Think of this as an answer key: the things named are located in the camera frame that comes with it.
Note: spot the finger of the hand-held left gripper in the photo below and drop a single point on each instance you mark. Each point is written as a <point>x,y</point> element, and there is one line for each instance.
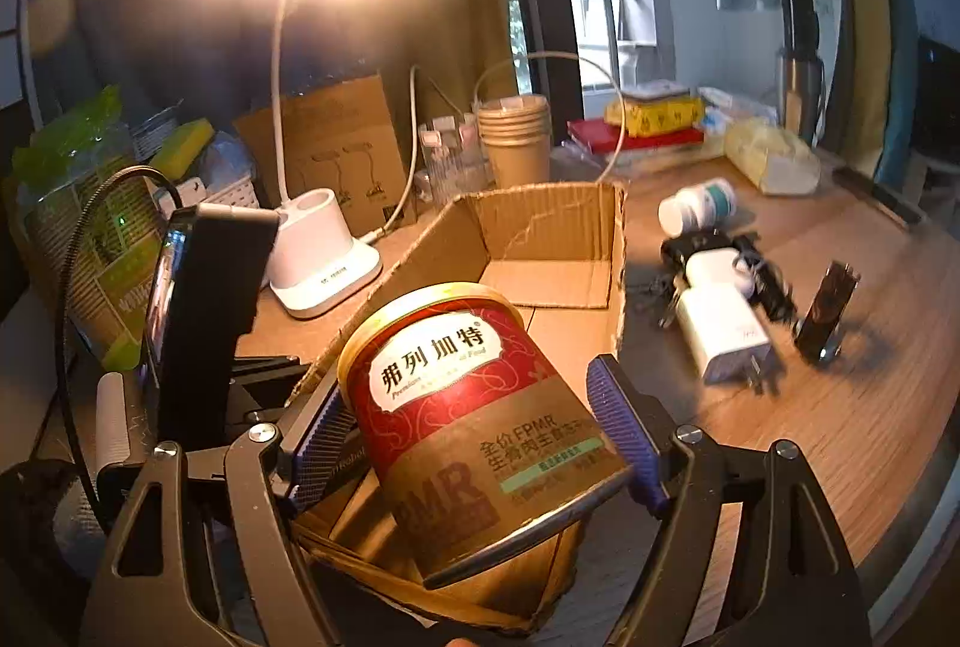
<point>247,411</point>
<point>262,371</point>

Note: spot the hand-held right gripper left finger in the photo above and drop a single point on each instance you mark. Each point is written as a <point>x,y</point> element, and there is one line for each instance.
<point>326,444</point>

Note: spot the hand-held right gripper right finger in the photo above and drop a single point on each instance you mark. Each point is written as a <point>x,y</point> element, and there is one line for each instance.
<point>622,429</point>

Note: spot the red food can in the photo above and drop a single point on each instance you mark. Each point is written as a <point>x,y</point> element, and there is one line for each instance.
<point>465,422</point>

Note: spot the white charger plug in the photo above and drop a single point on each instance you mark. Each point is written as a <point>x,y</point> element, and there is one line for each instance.
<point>720,324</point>

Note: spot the cardboard box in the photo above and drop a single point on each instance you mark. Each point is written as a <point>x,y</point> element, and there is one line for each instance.
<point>540,287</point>

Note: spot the white earbuds case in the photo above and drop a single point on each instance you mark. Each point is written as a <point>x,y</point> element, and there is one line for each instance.
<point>712,268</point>

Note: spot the black car key fob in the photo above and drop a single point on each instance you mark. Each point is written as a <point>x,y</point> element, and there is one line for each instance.
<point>694,244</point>

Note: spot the black metal clip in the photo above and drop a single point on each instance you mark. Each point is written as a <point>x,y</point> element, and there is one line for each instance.
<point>825,309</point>

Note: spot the white pill bottle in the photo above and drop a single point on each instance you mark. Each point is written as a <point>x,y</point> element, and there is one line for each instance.
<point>697,206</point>

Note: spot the white desk lamp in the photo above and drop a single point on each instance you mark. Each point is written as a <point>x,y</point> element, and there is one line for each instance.
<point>322,272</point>

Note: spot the white plastic basket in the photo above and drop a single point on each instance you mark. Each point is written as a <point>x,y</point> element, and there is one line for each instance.
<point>225,197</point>

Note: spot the green bag of cups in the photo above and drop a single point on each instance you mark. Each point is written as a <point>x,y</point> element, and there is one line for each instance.
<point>75,227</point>

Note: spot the yellow green sponge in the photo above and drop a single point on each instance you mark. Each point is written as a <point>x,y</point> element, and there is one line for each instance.
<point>184,148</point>

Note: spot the brown lamp carton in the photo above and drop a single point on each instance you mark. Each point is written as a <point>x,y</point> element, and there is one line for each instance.
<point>337,129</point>

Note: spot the clear plastic bottle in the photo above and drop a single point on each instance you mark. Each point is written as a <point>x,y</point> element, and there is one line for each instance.
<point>450,167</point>

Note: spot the stack of paper cups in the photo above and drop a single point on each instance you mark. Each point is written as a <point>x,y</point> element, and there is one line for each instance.
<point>517,155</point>

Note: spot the red book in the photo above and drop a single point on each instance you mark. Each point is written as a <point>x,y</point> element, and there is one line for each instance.
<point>600,135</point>

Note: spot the yellow tissue pack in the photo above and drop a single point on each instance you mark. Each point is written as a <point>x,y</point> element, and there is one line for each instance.
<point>772,155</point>

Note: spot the yellow box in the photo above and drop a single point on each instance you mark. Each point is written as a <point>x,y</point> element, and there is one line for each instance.
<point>660,118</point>

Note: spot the white wet wipes pack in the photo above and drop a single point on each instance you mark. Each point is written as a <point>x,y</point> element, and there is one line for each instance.
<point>739,107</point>

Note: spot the black smartphone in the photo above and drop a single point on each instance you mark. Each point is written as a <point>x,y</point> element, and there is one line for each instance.
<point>877,197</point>

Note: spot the steel thermos mug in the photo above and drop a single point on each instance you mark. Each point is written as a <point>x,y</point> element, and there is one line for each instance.
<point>799,99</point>

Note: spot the yellow and teal curtain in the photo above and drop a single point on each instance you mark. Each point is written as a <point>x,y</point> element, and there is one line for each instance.
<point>862,17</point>

